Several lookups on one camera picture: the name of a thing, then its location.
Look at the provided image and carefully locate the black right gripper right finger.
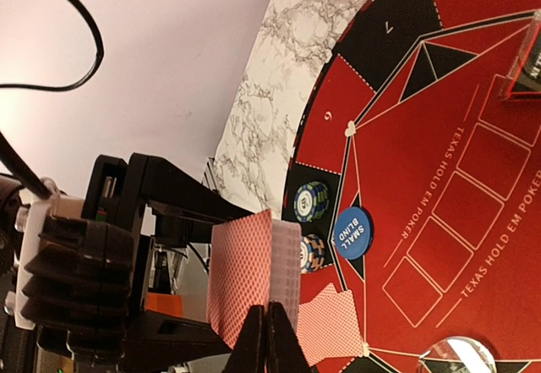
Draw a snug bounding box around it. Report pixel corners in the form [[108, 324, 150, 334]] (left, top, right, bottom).
[[266, 302, 311, 373]]

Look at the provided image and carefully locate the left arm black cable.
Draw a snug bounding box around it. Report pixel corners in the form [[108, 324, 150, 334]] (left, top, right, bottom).
[[0, 0, 105, 199]]

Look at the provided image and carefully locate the dealt red card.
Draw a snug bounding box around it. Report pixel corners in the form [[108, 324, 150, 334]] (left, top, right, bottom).
[[297, 304, 363, 365], [297, 283, 358, 337]]

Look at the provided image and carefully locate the black triangular all-in marker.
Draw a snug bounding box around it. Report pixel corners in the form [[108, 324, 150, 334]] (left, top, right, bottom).
[[500, 9, 540, 101]]

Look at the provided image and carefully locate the red playing card deck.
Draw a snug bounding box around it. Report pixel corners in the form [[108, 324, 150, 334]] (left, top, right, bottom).
[[206, 210, 302, 348]]

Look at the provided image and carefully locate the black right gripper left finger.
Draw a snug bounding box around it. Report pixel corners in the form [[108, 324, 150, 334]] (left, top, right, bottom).
[[222, 305, 265, 373]]

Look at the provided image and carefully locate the clear round dealer button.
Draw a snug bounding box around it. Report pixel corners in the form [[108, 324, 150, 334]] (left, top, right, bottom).
[[416, 336, 497, 373]]

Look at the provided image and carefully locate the blue small blind button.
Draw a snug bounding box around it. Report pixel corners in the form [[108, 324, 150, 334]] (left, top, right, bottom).
[[333, 206, 374, 260]]

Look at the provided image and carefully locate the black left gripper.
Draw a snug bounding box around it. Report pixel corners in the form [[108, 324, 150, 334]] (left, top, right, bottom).
[[16, 154, 247, 367]]

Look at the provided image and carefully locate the round red black poker mat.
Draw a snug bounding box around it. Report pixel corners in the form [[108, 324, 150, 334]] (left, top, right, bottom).
[[281, 0, 540, 372]]

